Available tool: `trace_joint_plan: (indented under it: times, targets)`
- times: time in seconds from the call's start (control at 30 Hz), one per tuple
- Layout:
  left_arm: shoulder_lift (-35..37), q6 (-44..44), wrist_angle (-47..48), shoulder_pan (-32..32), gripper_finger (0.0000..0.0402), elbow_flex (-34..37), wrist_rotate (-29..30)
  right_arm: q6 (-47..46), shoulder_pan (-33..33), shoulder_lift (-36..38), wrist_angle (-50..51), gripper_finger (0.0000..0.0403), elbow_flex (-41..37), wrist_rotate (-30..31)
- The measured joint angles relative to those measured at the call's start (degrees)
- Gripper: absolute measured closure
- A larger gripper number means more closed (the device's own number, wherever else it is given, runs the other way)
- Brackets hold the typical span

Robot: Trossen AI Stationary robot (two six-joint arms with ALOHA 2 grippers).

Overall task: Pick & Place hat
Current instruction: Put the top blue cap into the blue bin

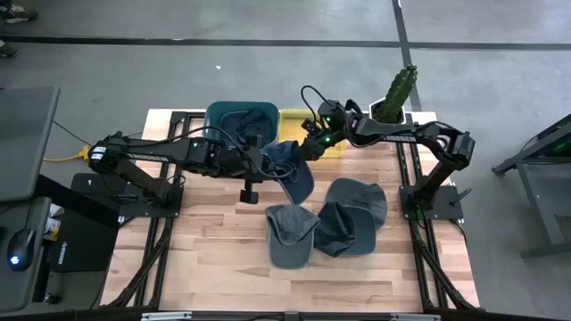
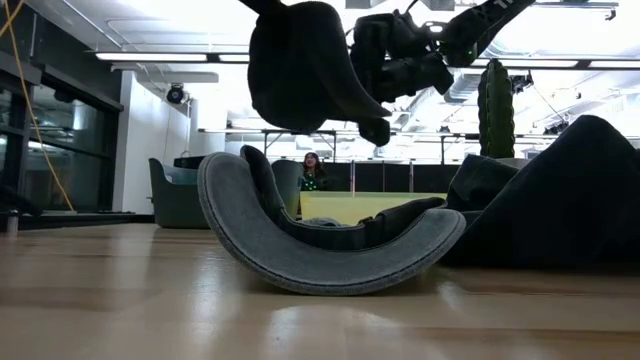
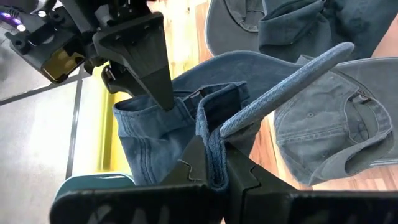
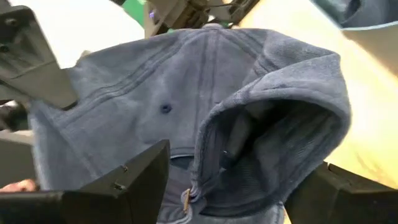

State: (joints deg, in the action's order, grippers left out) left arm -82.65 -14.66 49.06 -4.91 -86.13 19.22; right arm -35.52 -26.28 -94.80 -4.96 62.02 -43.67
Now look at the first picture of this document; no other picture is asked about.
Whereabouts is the dark navy baseball cap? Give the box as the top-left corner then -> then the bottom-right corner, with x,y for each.
313,201 -> 377,259

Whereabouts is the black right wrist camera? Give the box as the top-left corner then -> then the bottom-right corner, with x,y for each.
317,99 -> 345,124

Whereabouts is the black clamp handle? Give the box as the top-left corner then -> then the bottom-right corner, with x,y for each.
449,187 -> 474,208

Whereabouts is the blue denim baseball cap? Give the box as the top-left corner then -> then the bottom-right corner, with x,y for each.
261,139 -> 317,207

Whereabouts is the black metal desk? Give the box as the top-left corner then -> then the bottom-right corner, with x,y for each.
491,112 -> 571,260

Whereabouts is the yellow cable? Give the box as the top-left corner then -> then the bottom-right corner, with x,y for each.
42,145 -> 94,163

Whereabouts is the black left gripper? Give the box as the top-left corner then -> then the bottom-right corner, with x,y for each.
221,144 -> 297,181

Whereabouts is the green cactus plant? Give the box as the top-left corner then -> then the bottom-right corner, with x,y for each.
377,63 -> 419,124

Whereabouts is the grey desk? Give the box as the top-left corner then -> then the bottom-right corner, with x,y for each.
0,195 -> 53,314

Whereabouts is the small printed packet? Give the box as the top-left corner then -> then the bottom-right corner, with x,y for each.
43,203 -> 62,243

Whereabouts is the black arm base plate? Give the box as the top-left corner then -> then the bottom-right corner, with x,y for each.
70,172 -> 185,219
398,184 -> 466,222

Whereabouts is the faded grey baseball cap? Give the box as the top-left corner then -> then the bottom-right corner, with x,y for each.
264,203 -> 321,271

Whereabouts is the teal plastic bin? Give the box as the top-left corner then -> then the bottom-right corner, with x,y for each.
203,100 -> 282,151

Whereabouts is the black aluminium table frame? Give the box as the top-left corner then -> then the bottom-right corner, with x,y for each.
100,110 -> 481,314

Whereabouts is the black computer mouse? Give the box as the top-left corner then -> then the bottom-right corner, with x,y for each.
5,227 -> 38,273

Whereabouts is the silver frame bracket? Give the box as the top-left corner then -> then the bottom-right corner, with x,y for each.
141,311 -> 194,321
391,312 -> 443,321

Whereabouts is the white plant pot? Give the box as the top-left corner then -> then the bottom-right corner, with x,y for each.
368,97 -> 407,127

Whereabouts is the yellow plastic bin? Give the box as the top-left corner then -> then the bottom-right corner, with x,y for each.
277,108 -> 349,160

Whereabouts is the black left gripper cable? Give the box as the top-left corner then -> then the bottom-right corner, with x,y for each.
195,125 -> 296,179

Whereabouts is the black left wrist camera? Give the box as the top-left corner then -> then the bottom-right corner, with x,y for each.
239,177 -> 261,206

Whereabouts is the person's shoe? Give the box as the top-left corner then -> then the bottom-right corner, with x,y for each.
0,39 -> 19,59
0,3 -> 39,25

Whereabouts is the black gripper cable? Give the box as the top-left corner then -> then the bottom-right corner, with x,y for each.
300,84 -> 332,131
195,125 -> 296,179

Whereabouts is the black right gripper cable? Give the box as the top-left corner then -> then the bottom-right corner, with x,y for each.
300,84 -> 332,131

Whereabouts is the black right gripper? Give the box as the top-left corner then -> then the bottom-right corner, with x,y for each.
297,112 -> 359,163

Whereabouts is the black Trossen control box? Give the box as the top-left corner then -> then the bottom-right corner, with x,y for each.
47,209 -> 120,275

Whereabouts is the slate grey baseball cap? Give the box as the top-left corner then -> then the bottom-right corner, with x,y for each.
324,177 -> 389,231

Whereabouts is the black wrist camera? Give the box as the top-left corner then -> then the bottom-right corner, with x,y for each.
317,99 -> 345,124
239,177 -> 261,206

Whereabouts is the black floor cable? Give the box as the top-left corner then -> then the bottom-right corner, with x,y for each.
52,119 -> 145,149

